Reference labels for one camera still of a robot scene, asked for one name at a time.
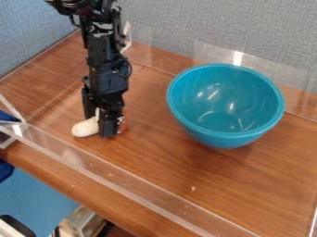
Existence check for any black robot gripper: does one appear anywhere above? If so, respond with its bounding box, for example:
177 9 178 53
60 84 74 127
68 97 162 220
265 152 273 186
82 56 133 138

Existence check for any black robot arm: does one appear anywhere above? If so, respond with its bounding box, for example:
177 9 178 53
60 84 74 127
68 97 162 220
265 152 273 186
44 0 133 138

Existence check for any grey metal box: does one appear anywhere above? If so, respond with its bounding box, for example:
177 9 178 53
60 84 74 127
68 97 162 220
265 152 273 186
50 206 107 237

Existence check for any black white device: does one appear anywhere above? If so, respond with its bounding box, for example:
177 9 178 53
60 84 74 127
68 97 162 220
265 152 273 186
0 215 36 237

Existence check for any plush brown white mushroom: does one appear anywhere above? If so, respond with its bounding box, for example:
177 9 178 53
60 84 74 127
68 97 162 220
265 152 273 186
71 108 128 138

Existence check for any clear acrylic barrier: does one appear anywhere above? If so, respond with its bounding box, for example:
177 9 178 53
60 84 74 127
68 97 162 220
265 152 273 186
126 41 317 121
0 94 258 237

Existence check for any blue plastic bowl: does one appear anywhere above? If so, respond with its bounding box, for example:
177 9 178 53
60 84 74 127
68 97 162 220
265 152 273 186
166 63 285 148

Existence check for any clear acrylic back barrier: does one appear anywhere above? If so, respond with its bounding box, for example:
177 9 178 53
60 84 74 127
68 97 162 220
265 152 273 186
126 41 317 121

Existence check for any blue cloth object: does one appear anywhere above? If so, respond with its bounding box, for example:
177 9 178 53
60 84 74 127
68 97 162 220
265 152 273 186
0 109 20 183

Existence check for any clear acrylic corner bracket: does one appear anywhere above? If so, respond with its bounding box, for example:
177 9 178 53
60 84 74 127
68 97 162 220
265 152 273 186
120 21 133 53

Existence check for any clear acrylic front barrier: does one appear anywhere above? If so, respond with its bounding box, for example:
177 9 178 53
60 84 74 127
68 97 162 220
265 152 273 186
0 94 258 237

